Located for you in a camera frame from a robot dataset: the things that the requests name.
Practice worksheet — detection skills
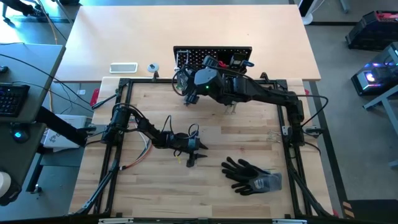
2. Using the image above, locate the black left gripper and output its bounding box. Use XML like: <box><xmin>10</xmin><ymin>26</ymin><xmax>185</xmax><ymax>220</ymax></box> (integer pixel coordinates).
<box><xmin>174</xmin><ymin>132</ymin><xmax>210</xmax><ymax>169</ymax></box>

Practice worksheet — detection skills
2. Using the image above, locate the black grey work glove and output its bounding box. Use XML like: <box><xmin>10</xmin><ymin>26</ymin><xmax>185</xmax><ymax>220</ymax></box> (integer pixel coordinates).
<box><xmin>231</xmin><ymin>182</ymin><xmax>265</xmax><ymax>196</ymax></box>
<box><xmin>221</xmin><ymin>156</ymin><xmax>283</xmax><ymax>189</ymax></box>

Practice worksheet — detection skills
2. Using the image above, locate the silver double prong peg hook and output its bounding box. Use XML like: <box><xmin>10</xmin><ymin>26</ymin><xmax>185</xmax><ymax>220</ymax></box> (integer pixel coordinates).
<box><xmin>267</xmin><ymin>130</ymin><xmax>282</xmax><ymax>144</ymax></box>

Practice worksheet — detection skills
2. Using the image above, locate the black metal pegboard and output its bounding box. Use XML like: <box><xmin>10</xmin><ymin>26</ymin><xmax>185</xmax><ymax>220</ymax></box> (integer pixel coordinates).
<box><xmin>172</xmin><ymin>45</ymin><xmax>253</xmax><ymax>83</ymax></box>

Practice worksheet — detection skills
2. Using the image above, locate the black pegboard bin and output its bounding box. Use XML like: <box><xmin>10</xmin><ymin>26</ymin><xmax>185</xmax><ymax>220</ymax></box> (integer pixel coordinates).
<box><xmin>216</xmin><ymin>51</ymin><xmax>245</xmax><ymax>80</ymax></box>

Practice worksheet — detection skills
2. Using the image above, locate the light wood desk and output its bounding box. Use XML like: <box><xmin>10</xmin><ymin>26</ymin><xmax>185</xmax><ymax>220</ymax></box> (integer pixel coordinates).
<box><xmin>55</xmin><ymin>4</ymin><xmax>322</xmax><ymax>83</ymax></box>

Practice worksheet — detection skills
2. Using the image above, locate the white rectangular tray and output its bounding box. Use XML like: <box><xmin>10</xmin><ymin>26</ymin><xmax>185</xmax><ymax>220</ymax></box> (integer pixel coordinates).
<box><xmin>109</xmin><ymin>62</ymin><xmax>139</xmax><ymax>75</ymax></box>

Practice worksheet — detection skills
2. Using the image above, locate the red plastic clamp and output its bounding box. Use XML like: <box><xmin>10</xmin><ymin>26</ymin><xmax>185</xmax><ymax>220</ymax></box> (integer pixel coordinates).
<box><xmin>89</xmin><ymin>88</ymin><xmax>101</xmax><ymax>107</ymax></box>

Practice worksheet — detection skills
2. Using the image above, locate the white fan stand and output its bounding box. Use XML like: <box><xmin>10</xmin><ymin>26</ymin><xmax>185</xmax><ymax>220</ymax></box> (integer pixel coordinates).
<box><xmin>297</xmin><ymin>0</ymin><xmax>318</xmax><ymax>26</ymax></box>

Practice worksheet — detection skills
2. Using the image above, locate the white box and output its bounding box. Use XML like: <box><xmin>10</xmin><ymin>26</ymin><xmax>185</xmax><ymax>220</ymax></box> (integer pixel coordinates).
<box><xmin>42</xmin><ymin>114</ymin><xmax>88</xmax><ymax>154</ymax></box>

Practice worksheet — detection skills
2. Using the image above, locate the grey desk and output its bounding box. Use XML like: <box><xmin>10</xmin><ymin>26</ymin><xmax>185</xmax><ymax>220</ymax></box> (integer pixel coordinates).
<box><xmin>0</xmin><ymin>43</ymin><xmax>67</xmax><ymax>123</ymax></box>

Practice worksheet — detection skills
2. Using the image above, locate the black computer mouse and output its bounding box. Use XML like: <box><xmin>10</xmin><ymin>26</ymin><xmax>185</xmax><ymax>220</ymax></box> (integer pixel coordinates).
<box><xmin>10</xmin><ymin>123</ymin><xmax>31</xmax><ymax>144</ymax></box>

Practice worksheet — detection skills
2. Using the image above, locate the black keyboard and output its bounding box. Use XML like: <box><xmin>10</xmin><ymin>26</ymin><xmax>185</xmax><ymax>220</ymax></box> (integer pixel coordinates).
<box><xmin>0</xmin><ymin>82</ymin><xmax>31</xmax><ymax>118</ymax></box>

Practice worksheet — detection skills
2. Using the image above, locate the black desk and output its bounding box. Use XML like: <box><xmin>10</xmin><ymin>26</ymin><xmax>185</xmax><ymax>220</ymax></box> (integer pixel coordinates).
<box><xmin>0</xmin><ymin>121</ymin><xmax>47</xmax><ymax>187</ymax></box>

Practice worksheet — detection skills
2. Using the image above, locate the computer with RGB lights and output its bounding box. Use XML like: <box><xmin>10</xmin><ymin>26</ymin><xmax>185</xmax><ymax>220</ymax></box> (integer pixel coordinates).
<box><xmin>350</xmin><ymin>42</ymin><xmax>398</xmax><ymax>96</ymax></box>

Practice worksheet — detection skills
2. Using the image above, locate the blue metal beam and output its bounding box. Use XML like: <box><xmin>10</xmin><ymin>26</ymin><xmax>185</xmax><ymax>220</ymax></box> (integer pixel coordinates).
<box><xmin>362</xmin><ymin>92</ymin><xmax>398</xmax><ymax>169</ymax></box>

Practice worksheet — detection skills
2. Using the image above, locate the white tape roll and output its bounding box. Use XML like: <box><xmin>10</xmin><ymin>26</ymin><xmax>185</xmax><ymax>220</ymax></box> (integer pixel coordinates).
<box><xmin>0</xmin><ymin>170</ymin><xmax>12</xmax><ymax>199</ymax></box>

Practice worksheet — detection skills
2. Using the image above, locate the black looped gripper cable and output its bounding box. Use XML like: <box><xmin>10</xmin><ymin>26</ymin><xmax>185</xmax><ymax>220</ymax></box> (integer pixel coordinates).
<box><xmin>161</xmin><ymin>114</ymin><xmax>200</xmax><ymax>141</ymax></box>
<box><xmin>172</xmin><ymin>68</ymin><xmax>187</xmax><ymax>97</ymax></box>

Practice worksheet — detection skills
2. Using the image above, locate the black aluminium frame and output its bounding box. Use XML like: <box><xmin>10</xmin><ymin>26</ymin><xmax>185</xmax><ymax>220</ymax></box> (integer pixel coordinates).
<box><xmin>68</xmin><ymin>77</ymin><xmax>343</xmax><ymax>220</ymax></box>

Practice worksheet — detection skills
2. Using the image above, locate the red cable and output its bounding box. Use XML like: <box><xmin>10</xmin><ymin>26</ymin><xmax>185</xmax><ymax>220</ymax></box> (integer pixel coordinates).
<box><xmin>119</xmin><ymin>142</ymin><xmax>154</xmax><ymax>171</ymax></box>

